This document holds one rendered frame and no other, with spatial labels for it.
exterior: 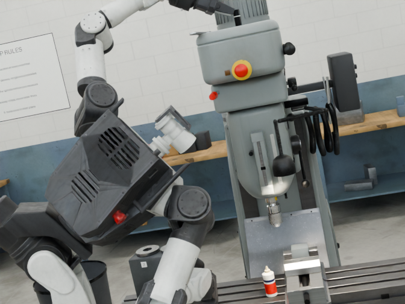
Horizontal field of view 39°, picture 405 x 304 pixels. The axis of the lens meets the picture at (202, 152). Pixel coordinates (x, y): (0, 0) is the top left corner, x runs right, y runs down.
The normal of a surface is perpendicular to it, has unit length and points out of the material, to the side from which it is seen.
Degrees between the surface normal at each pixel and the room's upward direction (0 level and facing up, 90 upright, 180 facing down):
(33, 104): 90
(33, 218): 90
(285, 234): 64
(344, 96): 90
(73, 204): 75
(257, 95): 90
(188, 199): 55
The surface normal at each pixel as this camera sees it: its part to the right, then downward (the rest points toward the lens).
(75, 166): -0.36, -0.04
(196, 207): -0.09, -0.41
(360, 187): -0.39, 0.23
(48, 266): 0.18, 0.13
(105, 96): 0.39, -0.45
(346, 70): -0.14, 0.19
